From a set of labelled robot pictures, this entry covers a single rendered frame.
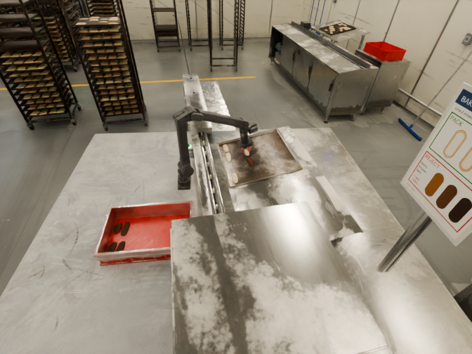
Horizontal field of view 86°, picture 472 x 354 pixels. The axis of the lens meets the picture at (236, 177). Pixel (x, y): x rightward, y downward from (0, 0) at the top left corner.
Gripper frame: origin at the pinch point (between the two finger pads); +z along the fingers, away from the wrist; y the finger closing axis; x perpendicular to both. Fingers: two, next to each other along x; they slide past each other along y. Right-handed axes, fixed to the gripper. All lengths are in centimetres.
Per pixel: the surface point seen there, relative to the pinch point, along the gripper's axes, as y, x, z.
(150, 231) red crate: -75, -39, 0
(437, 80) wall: 355, 115, 84
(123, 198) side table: -88, -7, -3
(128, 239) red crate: -87, -41, -2
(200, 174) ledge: -36.9, -5.3, 1.1
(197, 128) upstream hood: -25, 46, -4
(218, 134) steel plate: -8.5, 46.4, 8.6
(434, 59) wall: 362, 136, 60
